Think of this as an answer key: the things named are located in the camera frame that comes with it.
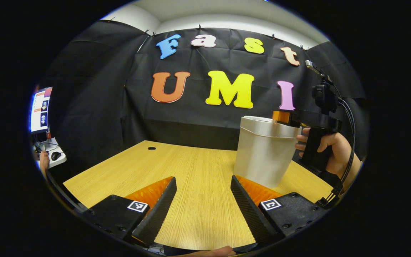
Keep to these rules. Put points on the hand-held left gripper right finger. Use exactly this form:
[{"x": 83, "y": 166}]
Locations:
[{"x": 248, "y": 210}]

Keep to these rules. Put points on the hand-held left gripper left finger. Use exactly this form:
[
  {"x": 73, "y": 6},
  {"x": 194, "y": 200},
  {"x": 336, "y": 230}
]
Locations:
[{"x": 161, "y": 207}]

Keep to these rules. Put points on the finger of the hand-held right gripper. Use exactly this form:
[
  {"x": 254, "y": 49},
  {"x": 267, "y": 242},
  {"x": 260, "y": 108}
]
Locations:
[{"x": 281, "y": 117}]

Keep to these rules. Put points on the white desktop garbage bin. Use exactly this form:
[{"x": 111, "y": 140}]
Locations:
[{"x": 262, "y": 157}]

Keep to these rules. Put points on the wooden desktop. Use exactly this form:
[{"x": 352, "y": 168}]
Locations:
[{"x": 177, "y": 178}]

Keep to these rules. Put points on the white side desk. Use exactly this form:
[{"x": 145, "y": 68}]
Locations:
[{"x": 57, "y": 162}]

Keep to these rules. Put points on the black computer mouse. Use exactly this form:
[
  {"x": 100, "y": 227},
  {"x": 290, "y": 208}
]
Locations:
[{"x": 56, "y": 156}]

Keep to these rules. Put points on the black backdrop cloth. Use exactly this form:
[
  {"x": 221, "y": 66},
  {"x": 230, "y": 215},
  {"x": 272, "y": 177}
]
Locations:
[{"x": 95, "y": 107}]

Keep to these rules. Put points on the computer monitor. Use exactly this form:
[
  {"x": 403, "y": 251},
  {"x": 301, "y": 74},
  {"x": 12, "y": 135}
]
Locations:
[{"x": 41, "y": 110}]

